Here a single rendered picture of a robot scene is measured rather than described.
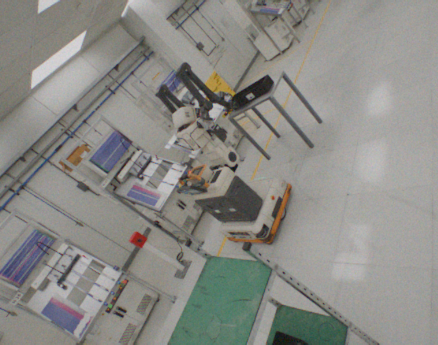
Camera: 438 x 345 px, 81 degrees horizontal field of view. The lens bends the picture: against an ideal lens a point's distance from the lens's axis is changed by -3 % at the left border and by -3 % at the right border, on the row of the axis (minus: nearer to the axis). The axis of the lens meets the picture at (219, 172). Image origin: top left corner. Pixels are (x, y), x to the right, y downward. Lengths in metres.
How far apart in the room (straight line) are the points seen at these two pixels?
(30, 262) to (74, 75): 3.41
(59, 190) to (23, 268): 1.86
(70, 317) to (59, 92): 3.64
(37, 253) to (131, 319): 1.24
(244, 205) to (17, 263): 2.32
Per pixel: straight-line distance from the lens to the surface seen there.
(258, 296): 1.07
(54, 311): 3.26
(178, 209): 3.64
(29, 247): 3.34
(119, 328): 3.51
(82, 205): 4.93
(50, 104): 5.28
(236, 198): 2.29
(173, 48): 6.09
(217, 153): 2.48
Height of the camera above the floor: 1.70
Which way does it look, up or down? 23 degrees down
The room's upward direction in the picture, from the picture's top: 48 degrees counter-clockwise
